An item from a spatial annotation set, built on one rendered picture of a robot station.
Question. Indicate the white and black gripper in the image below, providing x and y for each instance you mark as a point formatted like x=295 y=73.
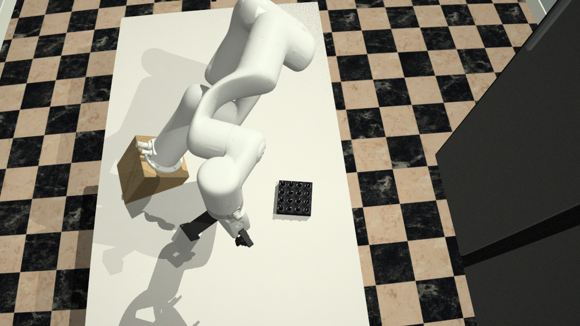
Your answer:
x=235 y=228

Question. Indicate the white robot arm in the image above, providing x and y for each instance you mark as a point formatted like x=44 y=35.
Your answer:
x=261 y=38

